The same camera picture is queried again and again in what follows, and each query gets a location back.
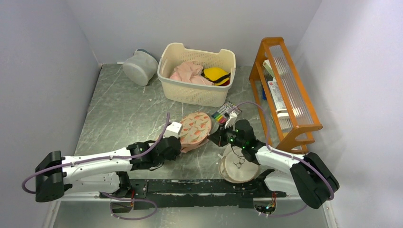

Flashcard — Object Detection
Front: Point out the cream plastic laundry basket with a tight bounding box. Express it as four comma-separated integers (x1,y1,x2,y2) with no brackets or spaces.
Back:
157,43,236,107

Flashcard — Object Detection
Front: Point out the orange wooden rack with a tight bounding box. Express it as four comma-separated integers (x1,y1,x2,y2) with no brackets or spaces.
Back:
249,37,323,154

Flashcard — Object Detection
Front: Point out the pink cloth in basket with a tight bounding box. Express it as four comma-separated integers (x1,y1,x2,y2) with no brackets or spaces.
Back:
169,61,214,86

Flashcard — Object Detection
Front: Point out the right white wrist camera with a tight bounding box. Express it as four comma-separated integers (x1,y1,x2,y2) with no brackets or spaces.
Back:
224,111,238,129

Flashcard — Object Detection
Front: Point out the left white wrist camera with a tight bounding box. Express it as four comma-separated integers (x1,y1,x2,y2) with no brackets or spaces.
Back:
165,122,182,138

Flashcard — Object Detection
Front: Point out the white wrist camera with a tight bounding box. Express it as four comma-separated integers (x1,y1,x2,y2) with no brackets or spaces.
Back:
224,111,238,129
165,122,182,138

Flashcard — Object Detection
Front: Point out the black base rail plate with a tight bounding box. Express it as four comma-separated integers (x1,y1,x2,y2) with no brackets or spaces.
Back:
111,179,286,209

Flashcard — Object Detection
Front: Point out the white box in rack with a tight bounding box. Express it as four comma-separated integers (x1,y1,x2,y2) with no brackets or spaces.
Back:
268,81,287,113

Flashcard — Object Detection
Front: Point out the floral mesh laundry bag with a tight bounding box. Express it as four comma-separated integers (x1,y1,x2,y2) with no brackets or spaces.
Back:
179,112,212,153

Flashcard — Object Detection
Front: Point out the beige round glasses pouch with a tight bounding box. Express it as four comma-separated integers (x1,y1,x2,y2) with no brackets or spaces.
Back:
218,145,259,184

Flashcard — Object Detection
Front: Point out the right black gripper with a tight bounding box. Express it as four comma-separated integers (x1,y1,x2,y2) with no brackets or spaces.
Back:
208,122,245,149

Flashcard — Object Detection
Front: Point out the marker pen pack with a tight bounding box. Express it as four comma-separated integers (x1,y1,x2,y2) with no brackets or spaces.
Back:
211,101,242,125

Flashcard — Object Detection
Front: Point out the grey round mesh bag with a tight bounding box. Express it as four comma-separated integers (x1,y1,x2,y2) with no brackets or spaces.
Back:
122,49,159,86

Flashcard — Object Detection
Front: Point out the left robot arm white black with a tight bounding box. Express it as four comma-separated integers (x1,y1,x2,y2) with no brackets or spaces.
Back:
35,133,182,202

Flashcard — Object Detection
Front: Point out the yellow black cloth in basket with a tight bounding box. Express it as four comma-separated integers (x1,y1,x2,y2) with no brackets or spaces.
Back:
201,67,231,86

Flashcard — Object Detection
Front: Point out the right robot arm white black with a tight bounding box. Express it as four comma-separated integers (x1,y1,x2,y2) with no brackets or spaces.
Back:
208,120,340,209

